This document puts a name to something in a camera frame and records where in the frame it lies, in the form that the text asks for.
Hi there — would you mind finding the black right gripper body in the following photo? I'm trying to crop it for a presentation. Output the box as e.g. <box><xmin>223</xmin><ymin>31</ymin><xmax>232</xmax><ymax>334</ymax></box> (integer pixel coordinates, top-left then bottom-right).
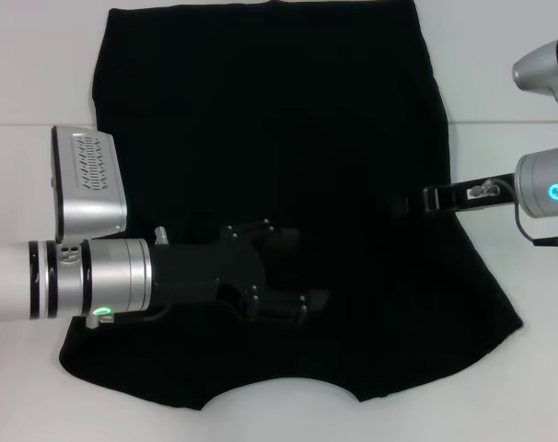
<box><xmin>436</xmin><ymin>171</ymin><xmax>520</xmax><ymax>214</ymax></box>

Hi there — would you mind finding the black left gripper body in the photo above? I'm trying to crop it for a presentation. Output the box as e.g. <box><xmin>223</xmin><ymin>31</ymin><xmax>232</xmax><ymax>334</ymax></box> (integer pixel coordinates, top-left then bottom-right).
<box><xmin>149</xmin><ymin>224</ymin><xmax>270</xmax><ymax>322</ymax></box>

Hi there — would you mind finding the black t-shirt with FREE print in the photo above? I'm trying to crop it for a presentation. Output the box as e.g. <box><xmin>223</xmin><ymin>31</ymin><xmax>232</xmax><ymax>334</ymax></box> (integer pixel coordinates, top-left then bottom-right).
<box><xmin>57</xmin><ymin>0</ymin><xmax>524</xmax><ymax>400</ymax></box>

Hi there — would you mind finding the silver plug on right gripper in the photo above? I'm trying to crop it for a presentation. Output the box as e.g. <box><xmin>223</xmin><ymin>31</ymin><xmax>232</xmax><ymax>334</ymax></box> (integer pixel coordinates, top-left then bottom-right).
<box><xmin>466</xmin><ymin>179</ymin><xmax>502</xmax><ymax>200</ymax></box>

